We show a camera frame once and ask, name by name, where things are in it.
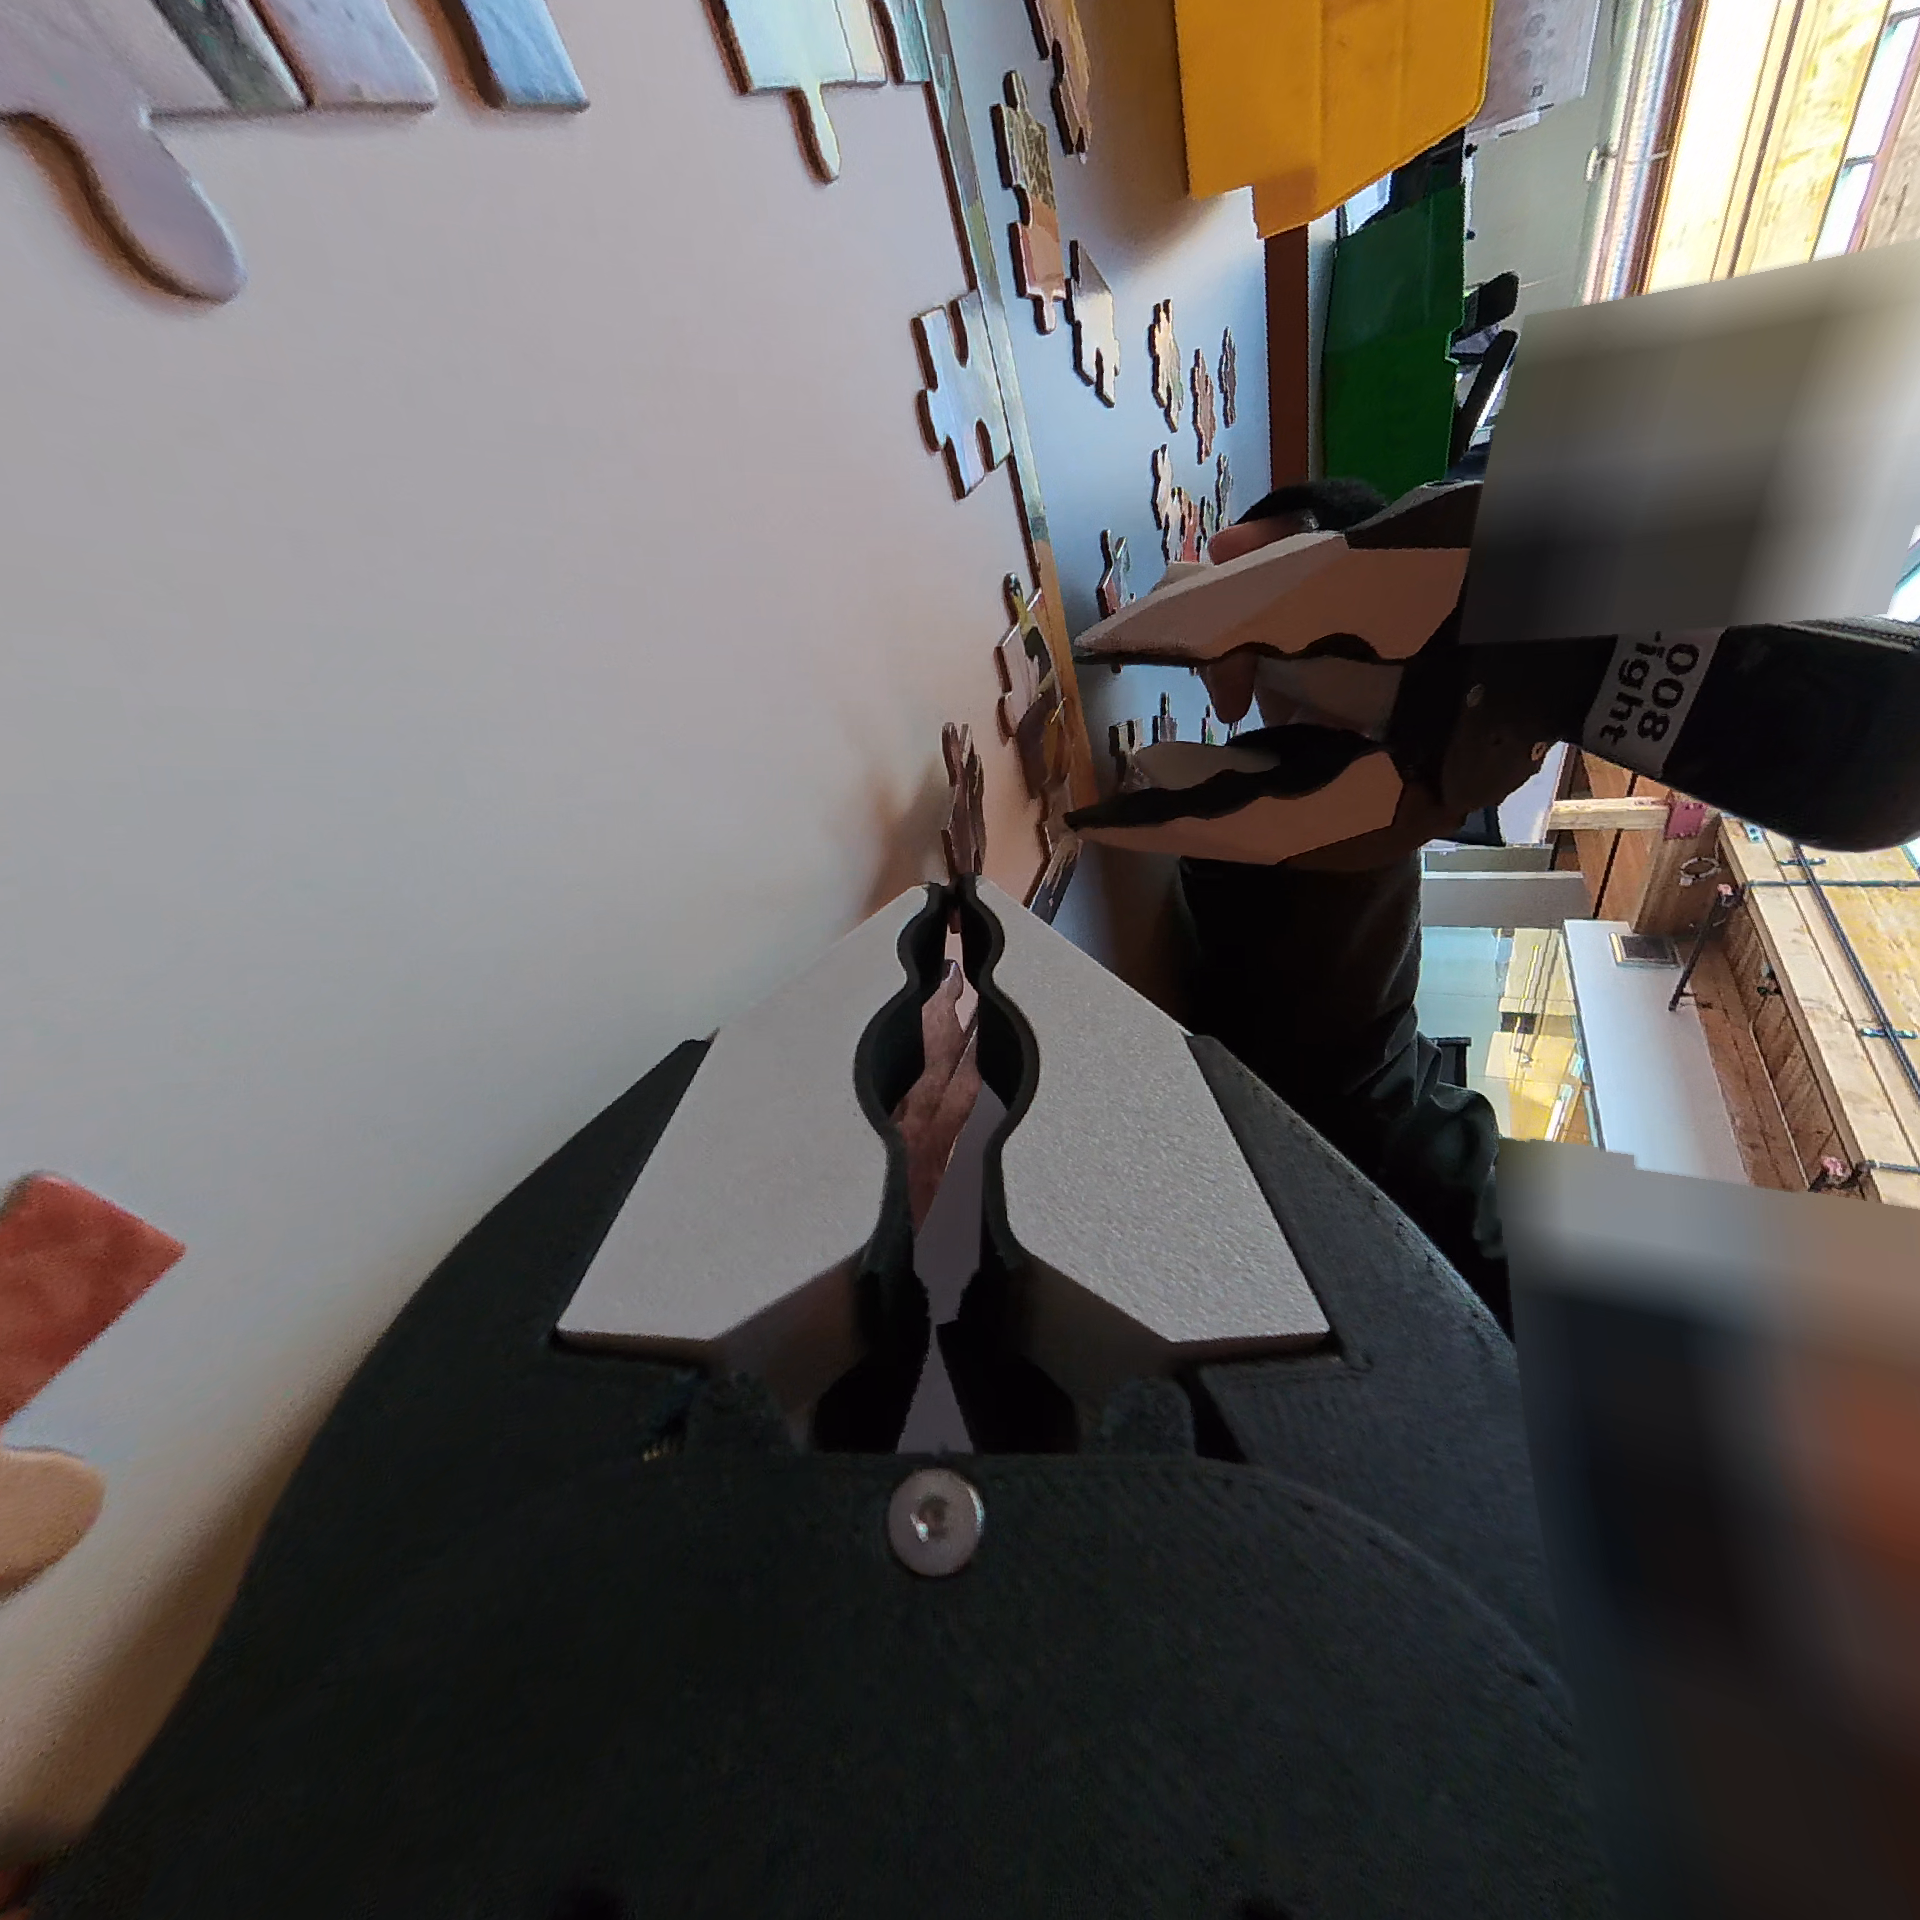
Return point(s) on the jigsaw puzzle board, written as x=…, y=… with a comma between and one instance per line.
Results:
x=452, y=674

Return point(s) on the scattered loose puzzle pieces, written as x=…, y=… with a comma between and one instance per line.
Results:
x=1095, y=317

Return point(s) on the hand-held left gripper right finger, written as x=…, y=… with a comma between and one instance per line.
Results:
x=1141, y=1200

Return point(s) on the wooden window frame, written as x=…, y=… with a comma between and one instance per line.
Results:
x=1652, y=150

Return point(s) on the white background counter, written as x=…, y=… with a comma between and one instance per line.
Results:
x=1652, y=1080

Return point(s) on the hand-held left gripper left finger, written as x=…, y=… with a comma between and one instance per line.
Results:
x=735, y=1200

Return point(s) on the green bin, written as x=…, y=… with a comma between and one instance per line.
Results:
x=1388, y=359

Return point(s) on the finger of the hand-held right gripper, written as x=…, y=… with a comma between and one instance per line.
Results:
x=1290, y=818
x=1307, y=593

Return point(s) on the white printed paper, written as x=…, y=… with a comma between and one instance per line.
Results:
x=1540, y=61

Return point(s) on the wooden frame structure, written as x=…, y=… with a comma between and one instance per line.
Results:
x=1799, y=975

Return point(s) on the pinkish brown puzzle piece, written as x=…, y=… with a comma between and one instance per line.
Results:
x=939, y=1065

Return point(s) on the person's black clothing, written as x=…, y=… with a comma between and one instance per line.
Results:
x=1321, y=1021

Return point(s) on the yellow storage box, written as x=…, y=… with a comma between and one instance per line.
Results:
x=1321, y=106

